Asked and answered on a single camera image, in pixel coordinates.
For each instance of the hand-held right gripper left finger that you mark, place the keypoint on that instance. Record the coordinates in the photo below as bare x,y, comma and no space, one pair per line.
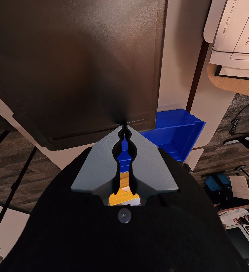
94,170

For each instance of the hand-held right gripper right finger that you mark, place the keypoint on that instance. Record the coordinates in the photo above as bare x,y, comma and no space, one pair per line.
154,170

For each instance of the black drawer organizer cabinet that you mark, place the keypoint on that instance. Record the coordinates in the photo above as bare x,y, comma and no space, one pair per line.
73,63

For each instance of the yellow plastic bin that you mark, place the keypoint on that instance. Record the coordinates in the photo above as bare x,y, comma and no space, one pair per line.
118,198

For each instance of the blue plastic bin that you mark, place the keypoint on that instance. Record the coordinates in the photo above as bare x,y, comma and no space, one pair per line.
175,131

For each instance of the blue bag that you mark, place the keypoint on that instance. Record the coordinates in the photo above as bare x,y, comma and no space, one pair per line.
215,181

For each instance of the black tripod stand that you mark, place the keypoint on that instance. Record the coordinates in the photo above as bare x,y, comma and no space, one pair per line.
12,187

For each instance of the small metal stand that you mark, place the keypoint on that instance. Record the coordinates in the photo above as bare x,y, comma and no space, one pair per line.
240,167

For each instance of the grey cardboard sheet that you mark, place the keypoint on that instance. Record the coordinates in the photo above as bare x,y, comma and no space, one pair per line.
240,188

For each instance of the printed paper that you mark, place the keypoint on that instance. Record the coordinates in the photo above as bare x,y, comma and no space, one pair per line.
232,215

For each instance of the black bordered paper sheet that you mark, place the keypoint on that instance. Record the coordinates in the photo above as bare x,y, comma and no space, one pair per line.
232,72

